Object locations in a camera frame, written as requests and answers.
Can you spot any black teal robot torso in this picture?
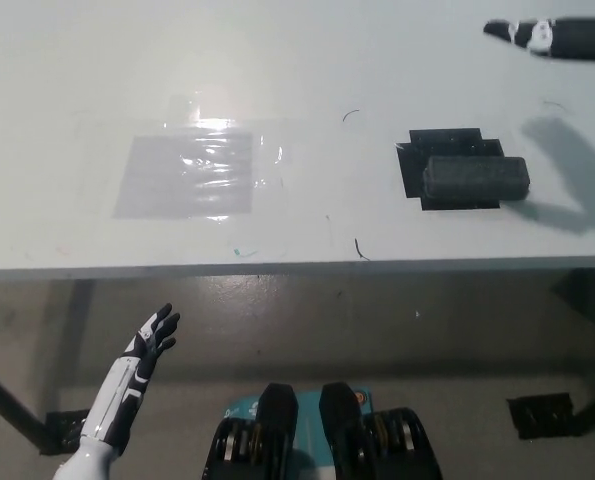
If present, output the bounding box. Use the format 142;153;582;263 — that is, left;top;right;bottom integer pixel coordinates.
201;381;446;480

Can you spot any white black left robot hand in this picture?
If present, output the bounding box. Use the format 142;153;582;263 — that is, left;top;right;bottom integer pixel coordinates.
51;302;182;480

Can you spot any dark grey whiteboard eraser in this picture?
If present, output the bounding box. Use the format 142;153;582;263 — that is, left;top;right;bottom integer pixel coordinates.
421;154;532;204

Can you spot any clear plastic film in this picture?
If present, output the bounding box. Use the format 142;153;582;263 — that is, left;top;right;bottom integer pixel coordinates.
161;92;288;224

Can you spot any black tape marked spot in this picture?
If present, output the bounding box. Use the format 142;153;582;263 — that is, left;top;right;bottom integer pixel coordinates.
395;128;508;213

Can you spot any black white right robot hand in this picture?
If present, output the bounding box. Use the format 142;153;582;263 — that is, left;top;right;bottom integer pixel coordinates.
482;16;595;62

